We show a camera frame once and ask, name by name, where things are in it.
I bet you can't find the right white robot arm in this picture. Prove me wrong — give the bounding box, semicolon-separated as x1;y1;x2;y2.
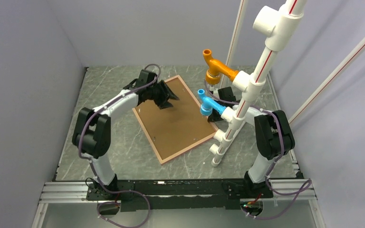
198;89;295;197

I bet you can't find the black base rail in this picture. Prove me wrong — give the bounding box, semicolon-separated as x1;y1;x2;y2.
86;179;273;212

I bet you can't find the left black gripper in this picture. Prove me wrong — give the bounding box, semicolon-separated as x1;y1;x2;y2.
147;80;180;110

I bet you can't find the blue pipe fitting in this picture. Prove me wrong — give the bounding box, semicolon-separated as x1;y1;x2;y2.
197;89;226;116

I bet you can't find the white pvc pipe stand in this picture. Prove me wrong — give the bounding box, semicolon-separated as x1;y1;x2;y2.
208;0;309;167

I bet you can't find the orange pipe fitting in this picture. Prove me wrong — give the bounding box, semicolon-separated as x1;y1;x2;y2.
202;49;239;86

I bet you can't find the white diagonal pipe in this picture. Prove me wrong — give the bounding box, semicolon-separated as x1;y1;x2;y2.
289;36;365;124

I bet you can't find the pink picture frame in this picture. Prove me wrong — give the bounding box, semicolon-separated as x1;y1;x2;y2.
133;75;218;164

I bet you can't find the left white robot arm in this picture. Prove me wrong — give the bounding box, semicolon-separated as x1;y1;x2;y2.
72;69;179;200

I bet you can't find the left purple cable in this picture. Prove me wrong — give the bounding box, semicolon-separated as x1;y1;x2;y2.
77;64;152;228

